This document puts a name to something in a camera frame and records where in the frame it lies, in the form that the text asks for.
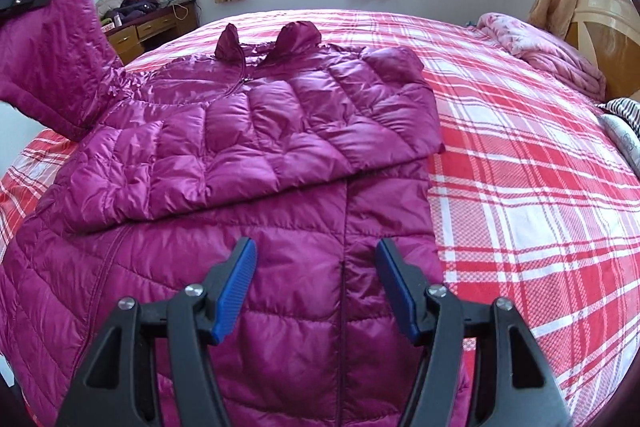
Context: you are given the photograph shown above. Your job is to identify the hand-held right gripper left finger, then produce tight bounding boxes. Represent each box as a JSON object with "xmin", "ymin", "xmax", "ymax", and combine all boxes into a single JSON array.
[{"xmin": 55, "ymin": 237, "xmax": 258, "ymax": 427}]

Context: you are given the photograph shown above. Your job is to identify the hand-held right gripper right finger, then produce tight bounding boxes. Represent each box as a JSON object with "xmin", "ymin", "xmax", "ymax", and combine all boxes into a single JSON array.
[{"xmin": 375, "ymin": 238, "xmax": 576, "ymax": 427}]

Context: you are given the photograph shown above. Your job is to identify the magenta puffer jacket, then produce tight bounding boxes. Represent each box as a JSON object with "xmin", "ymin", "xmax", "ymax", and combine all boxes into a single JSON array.
[{"xmin": 0, "ymin": 0, "xmax": 473, "ymax": 427}]

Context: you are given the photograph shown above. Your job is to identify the pile of dark clothes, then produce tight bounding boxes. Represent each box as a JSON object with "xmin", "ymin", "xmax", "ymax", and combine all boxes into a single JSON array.
[{"xmin": 97, "ymin": 0, "xmax": 161, "ymax": 22}]

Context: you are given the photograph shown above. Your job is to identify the wooden desk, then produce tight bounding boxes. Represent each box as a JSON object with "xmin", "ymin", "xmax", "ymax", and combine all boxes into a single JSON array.
[{"xmin": 102, "ymin": 0, "xmax": 200, "ymax": 65}]

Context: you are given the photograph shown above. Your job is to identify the red plaid bed sheet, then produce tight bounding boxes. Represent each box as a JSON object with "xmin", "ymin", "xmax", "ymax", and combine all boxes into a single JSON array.
[{"xmin": 0, "ymin": 8, "xmax": 640, "ymax": 427}]

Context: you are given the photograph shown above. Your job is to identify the grey floral pillow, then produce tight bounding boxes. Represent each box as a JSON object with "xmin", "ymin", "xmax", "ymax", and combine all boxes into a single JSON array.
[{"xmin": 600, "ymin": 114, "xmax": 640, "ymax": 172}]

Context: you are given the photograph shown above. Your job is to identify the pink folded blanket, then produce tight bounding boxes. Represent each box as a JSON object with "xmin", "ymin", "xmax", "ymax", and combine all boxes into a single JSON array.
[{"xmin": 475, "ymin": 12, "xmax": 607, "ymax": 100}]

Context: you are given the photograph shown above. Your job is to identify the striped pillow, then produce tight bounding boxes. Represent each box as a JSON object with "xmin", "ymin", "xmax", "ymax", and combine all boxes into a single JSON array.
[{"xmin": 597, "ymin": 97, "xmax": 640, "ymax": 142}]

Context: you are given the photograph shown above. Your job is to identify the wooden bed headboard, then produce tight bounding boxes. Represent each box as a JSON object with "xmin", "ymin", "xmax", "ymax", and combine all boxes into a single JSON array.
[{"xmin": 565, "ymin": 0, "xmax": 640, "ymax": 105}]

